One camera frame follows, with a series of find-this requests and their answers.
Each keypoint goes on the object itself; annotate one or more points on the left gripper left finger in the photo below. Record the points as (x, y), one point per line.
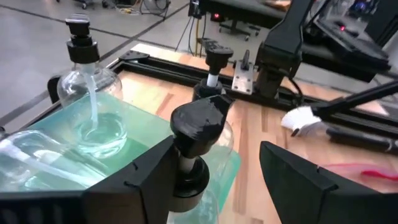
(93, 208)

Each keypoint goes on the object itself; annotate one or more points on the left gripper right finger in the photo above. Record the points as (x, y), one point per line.
(311, 199)

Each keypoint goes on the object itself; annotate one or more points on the red bristle dish brush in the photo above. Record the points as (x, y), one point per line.
(379, 175)

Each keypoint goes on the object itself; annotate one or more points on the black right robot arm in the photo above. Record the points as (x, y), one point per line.
(280, 46)

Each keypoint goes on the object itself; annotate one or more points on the green translucent tray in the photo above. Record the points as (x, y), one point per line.
(146, 127)

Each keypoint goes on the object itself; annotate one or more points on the dark grey side desk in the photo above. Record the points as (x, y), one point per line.
(351, 46)

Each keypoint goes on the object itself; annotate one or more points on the black office chair base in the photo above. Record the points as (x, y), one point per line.
(236, 28)

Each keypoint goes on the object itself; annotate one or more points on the silver metal mounting bracket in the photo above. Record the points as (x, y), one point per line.
(242, 81)

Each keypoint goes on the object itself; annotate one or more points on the black aluminium table frame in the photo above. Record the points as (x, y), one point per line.
(174, 73)

